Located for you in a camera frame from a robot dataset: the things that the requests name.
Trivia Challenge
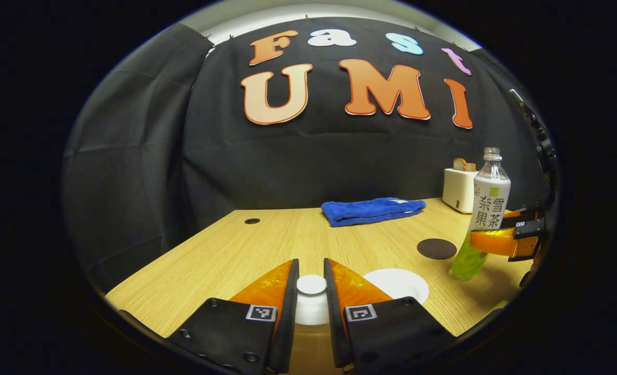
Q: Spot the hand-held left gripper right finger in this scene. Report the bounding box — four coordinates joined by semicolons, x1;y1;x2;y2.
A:
323;257;457;371

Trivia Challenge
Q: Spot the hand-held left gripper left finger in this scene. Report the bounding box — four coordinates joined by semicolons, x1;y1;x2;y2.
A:
168;258;300;373

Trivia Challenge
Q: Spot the clear green-bottomed water bottle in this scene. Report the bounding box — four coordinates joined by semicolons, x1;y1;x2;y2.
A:
450;147;511;282

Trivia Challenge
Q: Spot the dark round coaster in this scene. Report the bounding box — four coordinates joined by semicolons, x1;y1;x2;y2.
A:
417;238;458;260

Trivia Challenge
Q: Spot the white teacup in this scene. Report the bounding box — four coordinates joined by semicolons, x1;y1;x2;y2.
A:
363;268;430;305

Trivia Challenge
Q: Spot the white toaster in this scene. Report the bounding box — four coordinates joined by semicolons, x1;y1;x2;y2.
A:
442;167;478;214

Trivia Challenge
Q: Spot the blue towel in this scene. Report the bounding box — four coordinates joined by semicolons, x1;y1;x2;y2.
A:
321;197;427;228

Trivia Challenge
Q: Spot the black backdrop cloth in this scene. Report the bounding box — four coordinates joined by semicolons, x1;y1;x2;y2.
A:
61;16;561;295

